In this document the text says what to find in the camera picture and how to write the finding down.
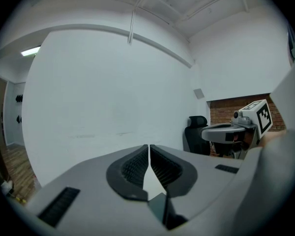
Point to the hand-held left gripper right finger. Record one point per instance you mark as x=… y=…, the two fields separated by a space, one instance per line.
x=206 y=171

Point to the white ceiling conduit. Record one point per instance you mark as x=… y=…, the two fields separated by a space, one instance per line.
x=132 y=21

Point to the gray wall panel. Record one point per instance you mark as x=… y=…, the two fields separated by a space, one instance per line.
x=199 y=94

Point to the person's right forearm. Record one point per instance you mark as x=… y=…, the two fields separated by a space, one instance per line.
x=273 y=138

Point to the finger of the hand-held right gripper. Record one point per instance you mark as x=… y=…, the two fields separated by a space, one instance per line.
x=216 y=131

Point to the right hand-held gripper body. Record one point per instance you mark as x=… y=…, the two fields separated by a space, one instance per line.
x=261 y=117

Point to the ceiling light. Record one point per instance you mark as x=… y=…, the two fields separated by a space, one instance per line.
x=30 y=51

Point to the gripper fisheye camera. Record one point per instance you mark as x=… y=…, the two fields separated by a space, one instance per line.
x=238 y=115

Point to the black wall item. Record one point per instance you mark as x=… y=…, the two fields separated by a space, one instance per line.
x=19 y=119
x=19 y=98

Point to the black office chair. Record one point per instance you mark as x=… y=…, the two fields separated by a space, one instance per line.
x=196 y=136

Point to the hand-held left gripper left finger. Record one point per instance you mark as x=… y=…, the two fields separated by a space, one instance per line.
x=88 y=181

